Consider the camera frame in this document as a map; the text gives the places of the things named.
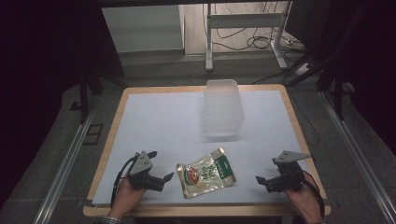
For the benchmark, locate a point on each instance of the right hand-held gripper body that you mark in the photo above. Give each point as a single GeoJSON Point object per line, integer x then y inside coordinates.
{"type": "Point", "coordinates": [289, 177]}

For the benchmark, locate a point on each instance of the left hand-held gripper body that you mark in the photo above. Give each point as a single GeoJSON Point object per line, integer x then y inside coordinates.
{"type": "Point", "coordinates": [141, 166]}

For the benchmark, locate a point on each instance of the gold and green snack packet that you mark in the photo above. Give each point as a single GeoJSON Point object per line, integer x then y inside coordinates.
{"type": "Point", "coordinates": [205, 174]}

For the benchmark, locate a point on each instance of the translucent plastic container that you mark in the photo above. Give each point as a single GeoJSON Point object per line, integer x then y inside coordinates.
{"type": "Point", "coordinates": [222, 109]}

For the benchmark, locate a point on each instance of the person's right hand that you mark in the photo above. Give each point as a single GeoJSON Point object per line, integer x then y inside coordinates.
{"type": "Point", "coordinates": [306, 202]}

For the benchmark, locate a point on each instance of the person's left hand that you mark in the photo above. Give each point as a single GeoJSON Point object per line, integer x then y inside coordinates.
{"type": "Point", "coordinates": [124, 199]}

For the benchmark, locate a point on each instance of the white table sheet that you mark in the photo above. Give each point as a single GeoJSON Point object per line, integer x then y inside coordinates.
{"type": "Point", "coordinates": [162, 124]}

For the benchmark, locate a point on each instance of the wooden table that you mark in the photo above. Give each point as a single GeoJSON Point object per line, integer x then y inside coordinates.
{"type": "Point", "coordinates": [107, 155]}

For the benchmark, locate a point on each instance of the black metal stand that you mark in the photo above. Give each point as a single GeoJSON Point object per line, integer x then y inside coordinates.
{"type": "Point", "coordinates": [84, 93]}
{"type": "Point", "coordinates": [337, 84]}

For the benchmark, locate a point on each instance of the white power strip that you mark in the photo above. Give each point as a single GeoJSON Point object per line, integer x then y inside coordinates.
{"type": "Point", "coordinates": [302, 69]}

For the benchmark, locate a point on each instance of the aluminium floor rail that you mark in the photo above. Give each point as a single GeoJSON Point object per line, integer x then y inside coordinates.
{"type": "Point", "coordinates": [65, 168]}
{"type": "Point", "coordinates": [358, 155]}

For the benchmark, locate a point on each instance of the white metal desk frame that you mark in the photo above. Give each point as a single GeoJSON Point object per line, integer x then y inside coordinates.
{"type": "Point", "coordinates": [246, 20]}

